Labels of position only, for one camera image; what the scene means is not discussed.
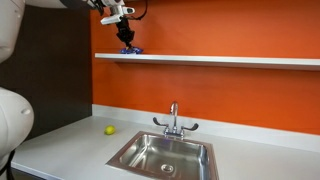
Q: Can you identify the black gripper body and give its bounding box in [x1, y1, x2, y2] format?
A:
[115, 17, 136, 43]

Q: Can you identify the blue snack packet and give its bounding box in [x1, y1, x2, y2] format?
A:
[119, 46, 145, 55]

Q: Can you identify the green lime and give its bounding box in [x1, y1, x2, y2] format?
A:
[103, 124, 117, 136]

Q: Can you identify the stainless steel sink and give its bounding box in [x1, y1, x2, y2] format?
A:
[105, 130, 220, 180]

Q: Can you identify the metal sink drain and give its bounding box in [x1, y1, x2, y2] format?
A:
[160, 163, 175, 174]

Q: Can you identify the white backsplash strip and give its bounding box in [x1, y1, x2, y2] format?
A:
[91, 103, 320, 154]

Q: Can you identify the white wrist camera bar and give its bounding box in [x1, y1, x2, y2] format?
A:
[100, 5, 136, 26]

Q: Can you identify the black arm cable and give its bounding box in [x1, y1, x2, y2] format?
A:
[125, 0, 149, 22]

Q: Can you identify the white wall shelf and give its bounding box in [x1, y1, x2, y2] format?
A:
[94, 52, 320, 72]

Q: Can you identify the chrome faucet with black handles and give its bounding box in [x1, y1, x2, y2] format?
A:
[152, 101, 200, 141]

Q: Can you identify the black base cable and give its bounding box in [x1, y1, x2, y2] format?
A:
[0, 149, 17, 180]

